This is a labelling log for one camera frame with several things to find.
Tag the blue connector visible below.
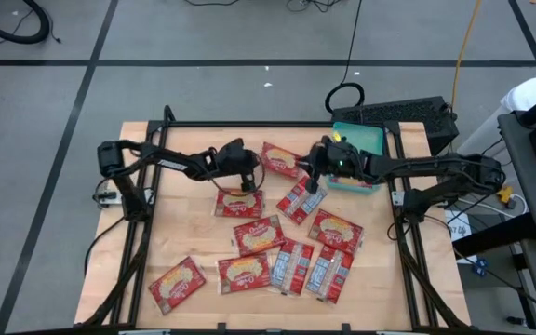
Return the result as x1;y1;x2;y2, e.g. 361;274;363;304
471;257;489;277

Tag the gray desk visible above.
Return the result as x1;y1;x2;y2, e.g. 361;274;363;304
497;111;536;247

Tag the yellow cable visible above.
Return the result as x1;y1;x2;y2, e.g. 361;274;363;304
449;0;484;113

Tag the white paper sheet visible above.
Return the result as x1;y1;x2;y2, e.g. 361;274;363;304
444;209;474;256

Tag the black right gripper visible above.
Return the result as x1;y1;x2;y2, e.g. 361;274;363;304
295;137;365;194

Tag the black aluminium table frame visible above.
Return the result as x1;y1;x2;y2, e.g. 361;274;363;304
80;104;473;335

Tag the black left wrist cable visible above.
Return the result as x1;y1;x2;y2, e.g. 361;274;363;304
209;151;267;194

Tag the thick black hose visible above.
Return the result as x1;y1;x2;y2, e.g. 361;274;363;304
0;0;51;46

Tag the black computer tower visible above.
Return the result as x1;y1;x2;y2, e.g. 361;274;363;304
330;95;461;157

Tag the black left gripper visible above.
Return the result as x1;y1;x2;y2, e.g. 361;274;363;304
215;137;259;194

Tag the teal plastic basket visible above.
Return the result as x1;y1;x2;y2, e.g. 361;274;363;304
326;121;386;195

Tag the black coiled cable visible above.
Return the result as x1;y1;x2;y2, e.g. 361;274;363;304
324;0;367;115

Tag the red popcorn bag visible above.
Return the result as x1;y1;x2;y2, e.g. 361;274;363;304
330;175;377;190
213;187;266;220
232;214;288;258
148;255;208;316
216;251;273;296
307;208;366;256
304;243;355;305
259;141;304;181
275;174;328;226

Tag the yellow plug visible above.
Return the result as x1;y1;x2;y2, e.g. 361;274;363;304
496;184;516;205

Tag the black power cable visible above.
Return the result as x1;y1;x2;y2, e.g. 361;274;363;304
83;214;127;278

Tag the white tower stand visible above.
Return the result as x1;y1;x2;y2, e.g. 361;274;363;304
456;76;536;164

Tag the pile of clear-wrapped red packets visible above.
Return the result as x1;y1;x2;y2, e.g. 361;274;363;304
270;237;315;297

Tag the silver arm base bracket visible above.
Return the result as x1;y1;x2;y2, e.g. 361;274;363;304
390;189;409;208
91;188;125;207

